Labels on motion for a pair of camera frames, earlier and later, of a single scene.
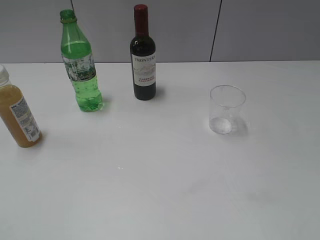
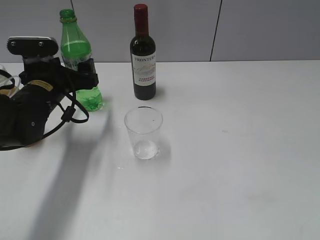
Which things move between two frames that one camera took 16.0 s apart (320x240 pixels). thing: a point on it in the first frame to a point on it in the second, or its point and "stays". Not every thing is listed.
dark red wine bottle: [143, 55] stays
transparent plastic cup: [226, 109] to [144, 124]
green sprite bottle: [78, 58] stays
